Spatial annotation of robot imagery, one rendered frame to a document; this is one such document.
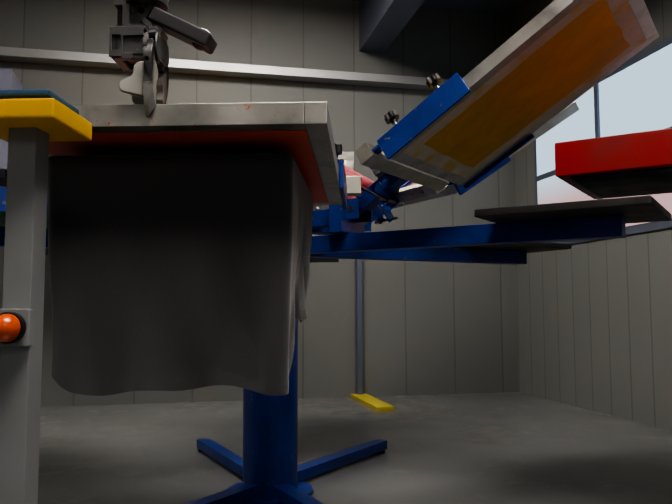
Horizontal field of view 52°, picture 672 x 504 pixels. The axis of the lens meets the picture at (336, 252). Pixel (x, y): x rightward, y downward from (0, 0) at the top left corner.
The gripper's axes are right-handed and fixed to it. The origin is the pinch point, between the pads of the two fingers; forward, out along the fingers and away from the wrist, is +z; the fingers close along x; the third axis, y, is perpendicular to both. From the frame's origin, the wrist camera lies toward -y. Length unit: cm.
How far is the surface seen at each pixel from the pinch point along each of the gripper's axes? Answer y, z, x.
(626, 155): -100, -6, -58
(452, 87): -60, -29, -73
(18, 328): 10.5, 36.1, 22.8
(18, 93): 11.3, 4.7, 23.9
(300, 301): -21, 31, -36
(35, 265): 10.3, 27.5, 19.3
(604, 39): -106, -47, -84
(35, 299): 10.3, 32.2, 18.9
